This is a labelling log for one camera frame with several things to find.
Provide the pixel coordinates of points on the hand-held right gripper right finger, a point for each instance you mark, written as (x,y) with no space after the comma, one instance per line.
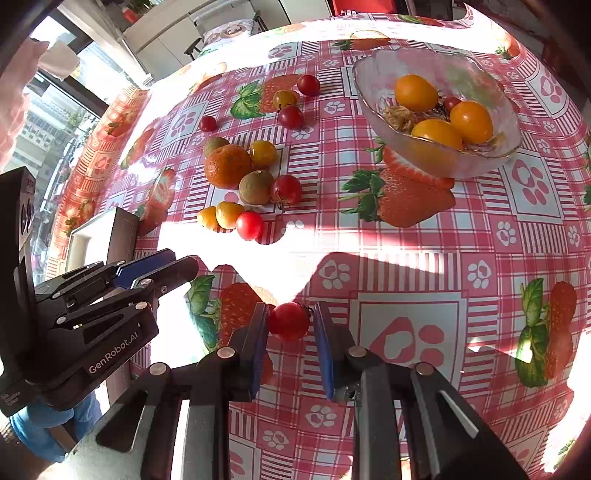
(323,350)

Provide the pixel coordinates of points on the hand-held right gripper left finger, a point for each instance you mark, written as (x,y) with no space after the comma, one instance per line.
(261,341)

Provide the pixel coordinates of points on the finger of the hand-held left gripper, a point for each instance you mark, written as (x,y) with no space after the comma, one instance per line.
(175,274)
(143,267)

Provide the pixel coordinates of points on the clear glass bowl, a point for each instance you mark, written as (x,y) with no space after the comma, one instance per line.
(383,78)

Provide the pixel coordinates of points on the white box with dark side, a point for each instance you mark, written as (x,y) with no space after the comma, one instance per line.
(99,240)

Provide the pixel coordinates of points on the yellow cherry tomato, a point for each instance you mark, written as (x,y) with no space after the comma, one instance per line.
(229,214)
(207,217)
(263,153)

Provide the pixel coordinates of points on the person's blue jeans leg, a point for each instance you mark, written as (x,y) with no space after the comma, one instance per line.
(41,434)

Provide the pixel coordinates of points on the green-brown round fruit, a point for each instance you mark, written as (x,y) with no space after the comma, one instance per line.
(256,187)

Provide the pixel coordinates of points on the orange mandarin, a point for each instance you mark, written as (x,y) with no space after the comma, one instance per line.
(227,166)

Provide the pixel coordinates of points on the red checkered fruit-print tablecloth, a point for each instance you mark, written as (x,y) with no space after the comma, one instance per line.
(415,258)

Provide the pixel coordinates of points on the green round fruit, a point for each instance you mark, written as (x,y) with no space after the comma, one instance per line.
(215,143)

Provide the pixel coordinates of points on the small red cherry tomato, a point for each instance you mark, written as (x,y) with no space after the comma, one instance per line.
(207,123)

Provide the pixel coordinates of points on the pink curtain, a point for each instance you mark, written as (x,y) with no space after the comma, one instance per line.
(14,106)

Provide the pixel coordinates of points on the yellow-red cherry tomato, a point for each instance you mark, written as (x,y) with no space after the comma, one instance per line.
(285,98)

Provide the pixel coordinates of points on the white cabinet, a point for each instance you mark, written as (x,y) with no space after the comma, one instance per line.
(161,46)

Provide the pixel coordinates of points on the metal folding chair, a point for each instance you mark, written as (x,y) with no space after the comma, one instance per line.
(196,44)

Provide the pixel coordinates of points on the orange kumquat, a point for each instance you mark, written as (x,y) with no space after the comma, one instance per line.
(471,121)
(436,134)
(415,92)

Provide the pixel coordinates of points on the dried papery husk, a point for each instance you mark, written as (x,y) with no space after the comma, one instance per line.
(399,117)

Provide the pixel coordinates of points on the printed seat cushion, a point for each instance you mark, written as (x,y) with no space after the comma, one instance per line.
(228,33)

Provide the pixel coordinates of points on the potted plant in orange pot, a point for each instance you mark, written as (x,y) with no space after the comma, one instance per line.
(130,13)

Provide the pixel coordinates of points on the red plastic chair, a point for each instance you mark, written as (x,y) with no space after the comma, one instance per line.
(364,5)

